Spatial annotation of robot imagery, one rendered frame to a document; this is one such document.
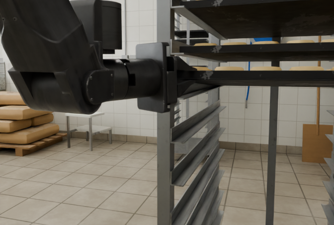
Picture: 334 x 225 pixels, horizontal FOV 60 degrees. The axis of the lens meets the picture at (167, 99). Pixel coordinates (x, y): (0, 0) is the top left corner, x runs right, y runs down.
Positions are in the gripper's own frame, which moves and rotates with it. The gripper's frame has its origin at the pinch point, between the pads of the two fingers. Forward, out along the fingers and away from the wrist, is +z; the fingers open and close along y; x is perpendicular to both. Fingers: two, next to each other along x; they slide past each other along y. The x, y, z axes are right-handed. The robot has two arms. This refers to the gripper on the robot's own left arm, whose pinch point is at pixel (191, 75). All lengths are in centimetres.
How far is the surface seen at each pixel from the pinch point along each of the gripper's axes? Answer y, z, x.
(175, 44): 5.8, 5.7, 9.8
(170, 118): -9.2, 3.1, 8.8
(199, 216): -42, 22, 18
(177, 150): -91, 171, 184
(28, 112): -54, 67, 332
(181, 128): -12.7, 9.0, 11.8
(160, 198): -26.5, 1.3, 10.5
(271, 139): -28, 67, 21
